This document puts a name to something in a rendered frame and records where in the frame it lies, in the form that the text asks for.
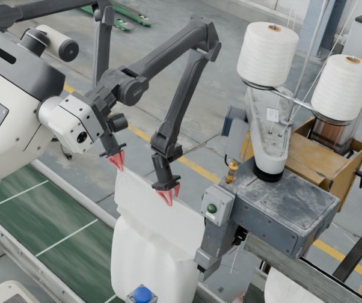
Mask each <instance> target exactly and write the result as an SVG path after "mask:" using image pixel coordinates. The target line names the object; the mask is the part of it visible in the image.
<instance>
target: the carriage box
mask: <svg viewBox="0 0 362 303"><path fill-rule="evenodd" d="M313 122H314V117H310V118H309V120H307V121H306V122H305V123H303V124H302V125H300V126H298V127H297V128H296V129H294V130H293V131H291V136H290V144H289V152H288V157H290V158H291V159H293V160H295V161H297V162H299V163H301V164H303V165H304V166H306V167H308V168H310V169H312V170H313V171H315V172H317V173H319V174H321V175H323V176H325V177H326V178H325V179H324V180H323V181H322V182H321V183H320V184H319V186H318V187H320V188H322V189H323V190H325V191H327V192H329V193H330V194H333V195H334V196H336V197H337V198H339V199H340V205H339V208H338V209H337V212H338V213H339V212H340V211H341V209H342V207H343V205H344V202H345V200H346V198H347V196H348V194H349V191H350V190H351V188H352V185H353V183H354V181H355V179H356V176H357V175H356V174H355V173H353V172H354V170H355V169H357V170H360V168H361V166H362V141H359V140H357V139H355V138H353V139H352V142H351V145H350V146H349V147H350V149H348V150H347V151H345V152H344V154H342V155H339V154H337V153H335V149H333V148H331V147H329V146H327V145H325V144H323V143H321V142H319V141H317V140H315V139H313V138H312V139H311V140H310V139H308V138H307V136H308V133H309V131H310V129H311V127H312V124H313ZM353 150H354V151H356V152H358V153H357V154H356V155H355V156H354V157H353V158H352V159H351V160H349V158H350V157H351V156H353V155H354V151H353ZM337 212H336V213H337Z"/></svg>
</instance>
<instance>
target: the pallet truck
mask: <svg viewBox="0 0 362 303"><path fill-rule="evenodd" d="M109 1H110V3H111V4H112V6H113V7H114V10H115V11H117V12H120V13H122V14H124V15H126V16H129V17H131V18H133V19H135V20H137V21H138V22H139V23H142V24H143V25H148V26H151V25H152V24H155V22H154V21H153V19H151V18H149V17H148V16H146V15H145V14H142V13H140V12H138V11H136V10H134V9H131V8H129V7H127V6H125V5H123V4H120V3H118V2H116V1H114V0H109ZM81 9H83V10H85V11H87V12H89V13H91V14H93V12H92V9H91V6H90V5H89V6H86V7H81ZM114 25H116V27H118V28H121V29H122V30H128V31H130V29H133V30H134V26H133V25H132V24H131V23H130V22H128V21H126V20H124V19H123V18H121V17H118V16H116V15H114Z"/></svg>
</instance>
